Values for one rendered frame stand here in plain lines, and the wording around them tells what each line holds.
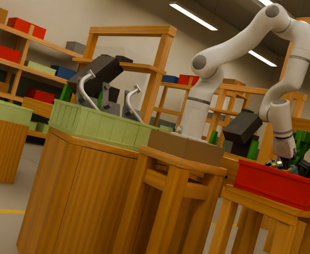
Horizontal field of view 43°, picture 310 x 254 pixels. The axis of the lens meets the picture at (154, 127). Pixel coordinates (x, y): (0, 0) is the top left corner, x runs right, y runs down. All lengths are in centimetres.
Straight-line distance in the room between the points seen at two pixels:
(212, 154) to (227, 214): 34
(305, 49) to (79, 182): 129
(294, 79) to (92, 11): 773
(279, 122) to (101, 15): 786
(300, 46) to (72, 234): 147
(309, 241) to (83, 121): 124
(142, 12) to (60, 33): 232
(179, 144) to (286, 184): 51
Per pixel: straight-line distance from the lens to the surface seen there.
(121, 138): 229
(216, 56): 191
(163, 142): 190
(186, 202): 232
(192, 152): 182
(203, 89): 194
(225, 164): 215
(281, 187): 163
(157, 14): 1041
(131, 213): 198
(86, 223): 224
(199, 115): 192
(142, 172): 195
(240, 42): 192
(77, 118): 216
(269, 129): 277
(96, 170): 217
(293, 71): 183
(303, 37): 186
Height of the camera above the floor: 94
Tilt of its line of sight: level
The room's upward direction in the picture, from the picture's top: 16 degrees clockwise
